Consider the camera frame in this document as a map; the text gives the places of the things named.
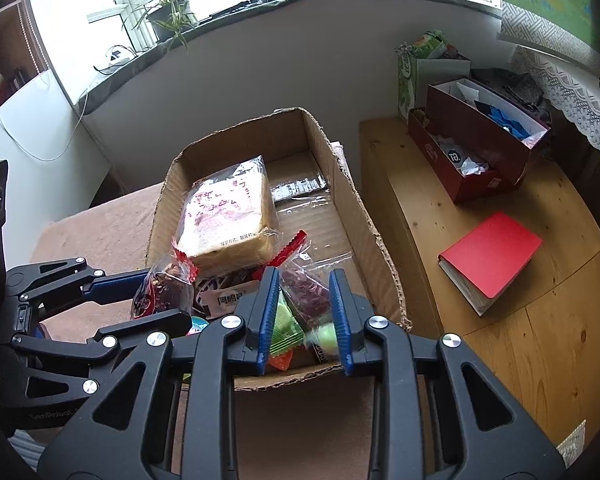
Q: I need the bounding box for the blue plastic bag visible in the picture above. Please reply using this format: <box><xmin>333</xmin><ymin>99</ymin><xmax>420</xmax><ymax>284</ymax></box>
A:
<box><xmin>477</xmin><ymin>101</ymin><xmax>538</xmax><ymax>140</ymax></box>

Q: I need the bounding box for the wooden bench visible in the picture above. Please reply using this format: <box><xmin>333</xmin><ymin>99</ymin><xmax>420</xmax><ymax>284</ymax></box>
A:
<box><xmin>359</xmin><ymin>117</ymin><xmax>600</xmax><ymax>466</ymax></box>

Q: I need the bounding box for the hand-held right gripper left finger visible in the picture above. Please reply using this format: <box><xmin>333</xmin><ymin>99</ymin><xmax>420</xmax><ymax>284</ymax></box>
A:
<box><xmin>37</xmin><ymin>266</ymin><xmax>282</xmax><ymax>480</ymax></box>

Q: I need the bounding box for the white patterned cloth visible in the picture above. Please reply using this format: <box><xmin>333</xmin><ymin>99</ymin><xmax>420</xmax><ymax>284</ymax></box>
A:
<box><xmin>555</xmin><ymin>420</ymin><xmax>588</xmax><ymax>466</ymax></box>

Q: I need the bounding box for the green yellow wall painting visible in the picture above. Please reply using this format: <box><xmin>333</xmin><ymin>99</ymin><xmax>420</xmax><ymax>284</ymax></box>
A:
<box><xmin>500</xmin><ymin>0</ymin><xmax>600</xmax><ymax>76</ymax></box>

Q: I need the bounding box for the grey patterned cloth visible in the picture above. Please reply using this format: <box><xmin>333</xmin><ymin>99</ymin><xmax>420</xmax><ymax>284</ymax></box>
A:
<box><xmin>472</xmin><ymin>66</ymin><xmax>546</xmax><ymax>108</ymax></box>

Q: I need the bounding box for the dark red shoebox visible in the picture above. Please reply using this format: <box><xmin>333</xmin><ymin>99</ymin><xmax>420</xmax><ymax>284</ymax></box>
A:
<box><xmin>425</xmin><ymin>77</ymin><xmax>551</xmax><ymax>183</ymax></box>

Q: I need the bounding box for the black snack packet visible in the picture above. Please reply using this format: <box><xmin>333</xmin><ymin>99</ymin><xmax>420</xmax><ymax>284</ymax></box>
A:
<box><xmin>194</xmin><ymin>275</ymin><xmax>231</xmax><ymax>317</ymax></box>

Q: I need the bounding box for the white charger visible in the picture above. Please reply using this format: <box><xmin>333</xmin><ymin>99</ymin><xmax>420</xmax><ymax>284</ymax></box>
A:
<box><xmin>105</xmin><ymin>45</ymin><xmax>131</xmax><ymax>68</ymax></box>

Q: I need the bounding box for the packaged bread slice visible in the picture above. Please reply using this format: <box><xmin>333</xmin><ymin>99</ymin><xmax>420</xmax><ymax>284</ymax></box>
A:
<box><xmin>172</xmin><ymin>156</ymin><xmax>281</xmax><ymax>271</ymax></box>

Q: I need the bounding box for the green printed carton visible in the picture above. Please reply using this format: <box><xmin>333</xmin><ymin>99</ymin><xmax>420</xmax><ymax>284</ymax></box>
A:
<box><xmin>397</xmin><ymin>30</ymin><xmax>472</xmax><ymax>121</ymax></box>

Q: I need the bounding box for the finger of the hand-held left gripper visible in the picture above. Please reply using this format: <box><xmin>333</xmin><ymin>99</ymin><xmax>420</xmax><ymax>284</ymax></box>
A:
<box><xmin>7</xmin><ymin>257</ymin><xmax>151</xmax><ymax>319</ymax></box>
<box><xmin>12</xmin><ymin>308</ymin><xmax>192</xmax><ymax>362</ymax></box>

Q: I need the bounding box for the cardboard box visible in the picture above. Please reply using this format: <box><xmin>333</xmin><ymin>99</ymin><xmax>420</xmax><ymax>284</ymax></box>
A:
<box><xmin>145</xmin><ymin>106</ymin><xmax>413</xmax><ymax>392</ymax></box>

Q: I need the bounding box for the silver foil packet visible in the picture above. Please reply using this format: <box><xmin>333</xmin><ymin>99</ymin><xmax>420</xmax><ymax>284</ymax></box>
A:
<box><xmin>270</xmin><ymin>172</ymin><xmax>328</xmax><ymax>204</ymax></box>

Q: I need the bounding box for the beige snack packet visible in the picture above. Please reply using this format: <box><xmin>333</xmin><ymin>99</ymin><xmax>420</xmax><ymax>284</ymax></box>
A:
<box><xmin>200</xmin><ymin>280</ymin><xmax>261</xmax><ymax>318</ymax></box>

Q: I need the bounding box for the green white candy packet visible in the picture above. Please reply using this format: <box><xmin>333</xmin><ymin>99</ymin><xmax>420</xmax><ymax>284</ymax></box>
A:
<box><xmin>304</xmin><ymin>324</ymin><xmax>340</xmax><ymax>363</ymax></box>

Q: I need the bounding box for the red binder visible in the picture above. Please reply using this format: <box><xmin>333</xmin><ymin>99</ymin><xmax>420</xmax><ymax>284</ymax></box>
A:
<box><xmin>437</xmin><ymin>211</ymin><xmax>544</xmax><ymax>317</ymax></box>

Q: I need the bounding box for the potted green plant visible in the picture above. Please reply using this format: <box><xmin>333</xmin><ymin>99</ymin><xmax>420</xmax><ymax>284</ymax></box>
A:
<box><xmin>112</xmin><ymin>0</ymin><xmax>201</xmax><ymax>53</ymax></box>

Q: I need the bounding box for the wooden wall shelf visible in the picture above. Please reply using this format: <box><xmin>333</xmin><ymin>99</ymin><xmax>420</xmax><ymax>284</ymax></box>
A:
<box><xmin>0</xmin><ymin>0</ymin><xmax>48</xmax><ymax>113</ymax></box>

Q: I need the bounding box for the green snack packet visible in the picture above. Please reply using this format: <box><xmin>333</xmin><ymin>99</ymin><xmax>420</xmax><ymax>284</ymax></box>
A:
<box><xmin>271</xmin><ymin>292</ymin><xmax>305</xmax><ymax>361</ymax></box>

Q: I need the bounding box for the dark red shoebox lid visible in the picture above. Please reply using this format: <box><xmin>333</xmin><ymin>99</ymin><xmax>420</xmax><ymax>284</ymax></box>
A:
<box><xmin>407</xmin><ymin>109</ymin><xmax>523</xmax><ymax>205</ymax></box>

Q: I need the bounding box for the red-edged dried fruit packet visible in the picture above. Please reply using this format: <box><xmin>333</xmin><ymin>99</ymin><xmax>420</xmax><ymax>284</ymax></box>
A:
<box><xmin>252</xmin><ymin>230</ymin><xmax>333</xmax><ymax>328</ymax></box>
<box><xmin>131</xmin><ymin>252</ymin><xmax>199</xmax><ymax>322</ymax></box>

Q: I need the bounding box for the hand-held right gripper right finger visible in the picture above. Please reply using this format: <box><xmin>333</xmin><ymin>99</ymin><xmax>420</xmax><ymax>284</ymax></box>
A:
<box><xmin>328</xmin><ymin>268</ymin><xmax>567</xmax><ymax>480</ymax></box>

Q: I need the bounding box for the white lace cloth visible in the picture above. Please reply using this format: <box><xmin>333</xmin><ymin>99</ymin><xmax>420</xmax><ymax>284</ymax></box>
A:
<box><xmin>497</xmin><ymin>2</ymin><xmax>600</xmax><ymax>178</ymax></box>

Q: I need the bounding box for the brown table cloth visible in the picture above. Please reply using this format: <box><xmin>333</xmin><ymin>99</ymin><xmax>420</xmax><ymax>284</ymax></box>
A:
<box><xmin>30</xmin><ymin>142</ymin><xmax>381</xmax><ymax>480</ymax></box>

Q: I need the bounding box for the white crumpled paper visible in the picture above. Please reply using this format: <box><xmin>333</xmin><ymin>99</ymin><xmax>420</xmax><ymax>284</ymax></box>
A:
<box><xmin>430</xmin><ymin>132</ymin><xmax>490</xmax><ymax>177</ymax></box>

